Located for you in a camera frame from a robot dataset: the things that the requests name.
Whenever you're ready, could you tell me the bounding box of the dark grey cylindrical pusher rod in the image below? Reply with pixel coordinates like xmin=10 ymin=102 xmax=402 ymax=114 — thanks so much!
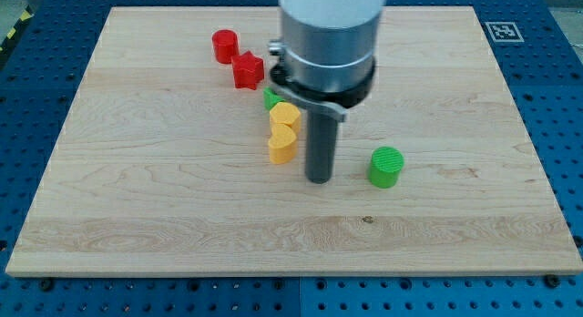
xmin=305 ymin=111 xmax=338 ymax=184

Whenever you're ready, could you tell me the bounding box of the yellow heart block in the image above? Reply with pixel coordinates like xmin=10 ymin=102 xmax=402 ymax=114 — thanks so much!
xmin=268 ymin=124 xmax=298 ymax=164

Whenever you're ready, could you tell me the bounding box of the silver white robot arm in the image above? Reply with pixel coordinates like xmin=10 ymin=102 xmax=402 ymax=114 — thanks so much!
xmin=269 ymin=0 xmax=387 ymax=184

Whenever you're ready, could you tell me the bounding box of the green circle block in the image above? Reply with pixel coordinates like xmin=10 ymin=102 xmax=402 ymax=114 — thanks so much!
xmin=368 ymin=147 xmax=404 ymax=189

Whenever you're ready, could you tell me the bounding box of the yellow pentagon block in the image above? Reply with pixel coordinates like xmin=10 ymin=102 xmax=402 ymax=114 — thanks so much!
xmin=270 ymin=102 xmax=302 ymax=135

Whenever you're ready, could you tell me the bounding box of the green triangle block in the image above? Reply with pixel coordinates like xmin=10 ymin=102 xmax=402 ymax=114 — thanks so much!
xmin=263 ymin=87 xmax=284 ymax=111

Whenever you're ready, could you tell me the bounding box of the red star block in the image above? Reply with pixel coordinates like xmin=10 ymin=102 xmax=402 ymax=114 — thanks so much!
xmin=231 ymin=51 xmax=265 ymax=90

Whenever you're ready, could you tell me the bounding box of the red cylinder block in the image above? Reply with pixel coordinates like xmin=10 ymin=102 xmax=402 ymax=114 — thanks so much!
xmin=211 ymin=29 xmax=240 ymax=64

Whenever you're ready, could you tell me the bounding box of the wooden board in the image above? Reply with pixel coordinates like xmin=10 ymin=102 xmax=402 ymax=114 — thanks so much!
xmin=6 ymin=6 xmax=582 ymax=278

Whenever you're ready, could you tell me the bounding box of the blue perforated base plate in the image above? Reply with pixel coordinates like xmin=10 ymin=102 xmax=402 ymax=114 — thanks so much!
xmin=0 ymin=0 xmax=583 ymax=317

